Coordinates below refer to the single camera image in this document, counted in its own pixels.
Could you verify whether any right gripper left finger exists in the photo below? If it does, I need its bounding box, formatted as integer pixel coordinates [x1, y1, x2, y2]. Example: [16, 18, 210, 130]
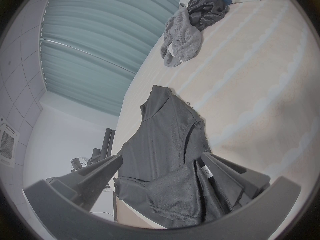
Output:
[51, 153, 124, 210]

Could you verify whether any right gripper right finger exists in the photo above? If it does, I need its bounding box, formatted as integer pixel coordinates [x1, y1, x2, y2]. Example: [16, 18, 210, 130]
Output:
[201, 152, 272, 207]

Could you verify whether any black T-shirt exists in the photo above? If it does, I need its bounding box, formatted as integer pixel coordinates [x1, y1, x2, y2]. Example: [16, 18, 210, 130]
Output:
[113, 85, 241, 230]

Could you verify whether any black dressing table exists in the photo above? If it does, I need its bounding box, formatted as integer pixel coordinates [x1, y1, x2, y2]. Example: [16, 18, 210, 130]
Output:
[91, 147, 102, 164]

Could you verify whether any black chest of drawers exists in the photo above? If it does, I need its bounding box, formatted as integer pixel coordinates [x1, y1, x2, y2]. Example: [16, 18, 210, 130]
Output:
[101, 128, 116, 160]

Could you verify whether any white ceiling air vent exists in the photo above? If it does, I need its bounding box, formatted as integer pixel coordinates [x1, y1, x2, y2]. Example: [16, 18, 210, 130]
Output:
[0, 115, 20, 169]

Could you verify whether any bed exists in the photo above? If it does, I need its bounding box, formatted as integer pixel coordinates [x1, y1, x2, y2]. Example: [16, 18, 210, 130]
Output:
[114, 0, 320, 229]

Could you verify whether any blue-green curtain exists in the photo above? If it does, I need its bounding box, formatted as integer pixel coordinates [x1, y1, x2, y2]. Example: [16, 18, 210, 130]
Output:
[40, 0, 188, 74]
[39, 40, 137, 117]

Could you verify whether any grey garment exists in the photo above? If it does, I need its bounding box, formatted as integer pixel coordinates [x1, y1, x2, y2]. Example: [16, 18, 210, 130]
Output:
[160, 8, 203, 68]

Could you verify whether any black glossy garment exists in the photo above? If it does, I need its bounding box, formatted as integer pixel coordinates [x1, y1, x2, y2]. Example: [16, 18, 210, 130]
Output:
[187, 0, 230, 32]

